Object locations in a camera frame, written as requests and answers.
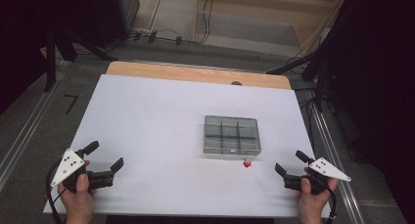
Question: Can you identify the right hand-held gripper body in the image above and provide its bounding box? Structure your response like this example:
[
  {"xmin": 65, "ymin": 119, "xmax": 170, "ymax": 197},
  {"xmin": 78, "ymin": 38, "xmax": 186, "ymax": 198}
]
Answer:
[{"xmin": 283, "ymin": 157, "xmax": 352, "ymax": 196}]

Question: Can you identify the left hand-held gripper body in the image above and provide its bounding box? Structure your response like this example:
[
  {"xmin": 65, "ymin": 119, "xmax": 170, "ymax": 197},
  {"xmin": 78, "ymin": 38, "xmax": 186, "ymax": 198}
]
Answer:
[{"xmin": 50, "ymin": 148, "xmax": 115, "ymax": 194}]

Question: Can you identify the grey transparent compartment box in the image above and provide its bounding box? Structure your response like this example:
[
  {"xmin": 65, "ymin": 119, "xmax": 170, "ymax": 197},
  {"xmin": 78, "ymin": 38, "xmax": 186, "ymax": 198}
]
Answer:
[{"xmin": 203, "ymin": 114, "xmax": 262, "ymax": 157}]

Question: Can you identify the person's left hand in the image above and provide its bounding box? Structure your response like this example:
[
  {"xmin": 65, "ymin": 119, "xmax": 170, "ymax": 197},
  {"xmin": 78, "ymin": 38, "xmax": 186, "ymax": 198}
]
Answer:
[{"xmin": 58, "ymin": 159, "xmax": 98, "ymax": 224}]

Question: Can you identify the person's right hand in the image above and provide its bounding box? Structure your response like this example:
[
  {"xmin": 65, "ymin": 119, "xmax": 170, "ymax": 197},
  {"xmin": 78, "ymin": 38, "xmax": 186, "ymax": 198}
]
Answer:
[{"xmin": 296, "ymin": 166, "xmax": 340, "ymax": 224}]

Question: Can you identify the black stand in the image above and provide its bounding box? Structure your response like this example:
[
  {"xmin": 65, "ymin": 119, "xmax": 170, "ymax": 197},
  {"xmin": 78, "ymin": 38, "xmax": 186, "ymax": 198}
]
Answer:
[
  {"xmin": 265, "ymin": 52, "xmax": 331, "ymax": 112},
  {"xmin": 41, "ymin": 27, "xmax": 119, "ymax": 93}
]

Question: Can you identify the dark curtain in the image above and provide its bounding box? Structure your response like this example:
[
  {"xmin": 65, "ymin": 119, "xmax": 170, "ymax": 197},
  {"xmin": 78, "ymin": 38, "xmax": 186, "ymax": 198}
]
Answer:
[
  {"xmin": 311, "ymin": 0, "xmax": 415, "ymax": 224},
  {"xmin": 0, "ymin": 0, "xmax": 129, "ymax": 115}
]

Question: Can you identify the wooden table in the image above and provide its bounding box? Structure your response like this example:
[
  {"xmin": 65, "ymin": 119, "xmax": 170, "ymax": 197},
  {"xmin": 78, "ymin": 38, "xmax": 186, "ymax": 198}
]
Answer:
[{"xmin": 106, "ymin": 61, "xmax": 292, "ymax": 90}]

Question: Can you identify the metal floor rail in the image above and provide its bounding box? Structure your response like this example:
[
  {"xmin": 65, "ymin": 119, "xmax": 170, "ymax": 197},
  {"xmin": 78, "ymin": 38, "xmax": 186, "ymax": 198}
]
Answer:
[
  {"xmin": 0, "ymin": 61, "xmax": 70, "ymax": 193},
  {"xmin": 306, "ymin": 90, "xmax": 366, "ymax": 224}
]

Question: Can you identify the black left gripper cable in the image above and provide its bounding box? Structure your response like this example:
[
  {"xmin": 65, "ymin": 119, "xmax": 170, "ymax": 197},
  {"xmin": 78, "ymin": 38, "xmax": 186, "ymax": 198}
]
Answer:
[{"xmin": 45, "ymin": 161, "xmax": 67, "ymax": 224}]

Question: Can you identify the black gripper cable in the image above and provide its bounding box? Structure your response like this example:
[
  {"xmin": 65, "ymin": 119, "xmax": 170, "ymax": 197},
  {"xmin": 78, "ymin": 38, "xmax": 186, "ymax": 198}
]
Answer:
[
  {"xmin": 322, "ymin": 181, "xmax": 338, "ymax": 224},
  {"xmin": 45, "ymin": 161, "xmax": 67, "ymax": 224}
]

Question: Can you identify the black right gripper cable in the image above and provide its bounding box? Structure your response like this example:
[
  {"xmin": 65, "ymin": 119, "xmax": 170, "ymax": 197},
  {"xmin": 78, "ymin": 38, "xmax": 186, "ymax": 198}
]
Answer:
[{"xmin": 322, "ymin": 181, "xmax": 338, "ymax": 224}]

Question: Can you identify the black floor cable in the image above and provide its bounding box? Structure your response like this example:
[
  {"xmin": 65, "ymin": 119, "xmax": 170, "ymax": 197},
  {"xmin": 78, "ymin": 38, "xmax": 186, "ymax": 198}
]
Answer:
[{"xmin": 303, "ymin": 86, "xmax": 337, "ymax": 154}]

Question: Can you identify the black hanging cable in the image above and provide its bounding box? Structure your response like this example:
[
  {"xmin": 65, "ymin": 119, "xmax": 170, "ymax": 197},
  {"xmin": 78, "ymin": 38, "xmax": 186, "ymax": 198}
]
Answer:
[{"xmin": 195, "ymin": 0, "xmax": 217, "ymax": 45}]

